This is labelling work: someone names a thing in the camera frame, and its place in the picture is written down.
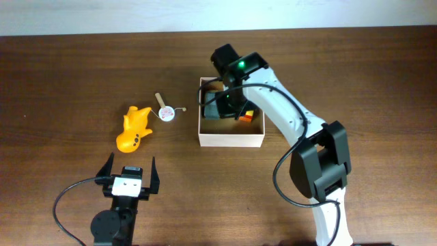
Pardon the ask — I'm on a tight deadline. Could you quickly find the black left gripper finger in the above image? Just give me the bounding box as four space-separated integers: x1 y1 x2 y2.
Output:
95 152 115 185
144 156 160 194

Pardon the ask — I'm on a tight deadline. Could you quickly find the colourful puzzle cube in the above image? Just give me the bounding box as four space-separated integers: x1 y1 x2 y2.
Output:
238 110 255 122

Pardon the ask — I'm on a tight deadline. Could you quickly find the yellow grey toy truck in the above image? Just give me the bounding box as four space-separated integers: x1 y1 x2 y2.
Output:
203 91 220 120

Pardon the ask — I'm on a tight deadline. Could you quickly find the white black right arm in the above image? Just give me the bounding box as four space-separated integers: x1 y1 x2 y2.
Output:
201 44 353 245

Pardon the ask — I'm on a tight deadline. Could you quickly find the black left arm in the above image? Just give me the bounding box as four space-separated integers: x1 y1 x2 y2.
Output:
90 154 160 246

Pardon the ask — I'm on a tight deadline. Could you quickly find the pink cardboard box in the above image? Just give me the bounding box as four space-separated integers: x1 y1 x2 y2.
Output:
198 76 266 148

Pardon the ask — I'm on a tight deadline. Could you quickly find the orange rubber toy animal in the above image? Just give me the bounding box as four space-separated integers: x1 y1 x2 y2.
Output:
116 106 153 153

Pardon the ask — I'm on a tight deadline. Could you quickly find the wooden pig rattle drum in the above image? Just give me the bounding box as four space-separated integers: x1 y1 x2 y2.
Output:
152 92 187 122

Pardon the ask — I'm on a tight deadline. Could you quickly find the black left camera cable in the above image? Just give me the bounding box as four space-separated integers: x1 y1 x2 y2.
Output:
52 176 113 246

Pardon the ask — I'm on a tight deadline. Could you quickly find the black camera cable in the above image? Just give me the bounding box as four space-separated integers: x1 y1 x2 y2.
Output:
52 176 113 246
196 77 342 246

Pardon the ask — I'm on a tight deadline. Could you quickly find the black right camera cable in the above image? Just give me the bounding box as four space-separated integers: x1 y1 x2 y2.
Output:
196 77 342 246

